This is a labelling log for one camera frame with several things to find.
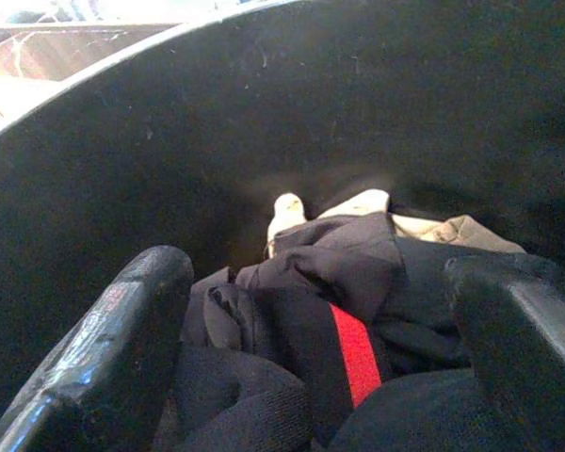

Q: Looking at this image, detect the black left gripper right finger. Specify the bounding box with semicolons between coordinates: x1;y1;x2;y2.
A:
444;252;565;452

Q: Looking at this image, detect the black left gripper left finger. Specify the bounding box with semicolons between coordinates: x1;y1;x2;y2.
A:
0;244;195;452

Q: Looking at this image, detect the beige cloth garment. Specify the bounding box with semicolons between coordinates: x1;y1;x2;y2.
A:
389;212;527;255

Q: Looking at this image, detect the black plastic bucket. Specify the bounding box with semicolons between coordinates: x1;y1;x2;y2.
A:
0;0;565;452

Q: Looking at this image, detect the black garment with red stripe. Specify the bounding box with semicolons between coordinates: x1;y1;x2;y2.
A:
153;212;565;452

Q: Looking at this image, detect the white cloth garment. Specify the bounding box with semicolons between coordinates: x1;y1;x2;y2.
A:
263;187;393;259

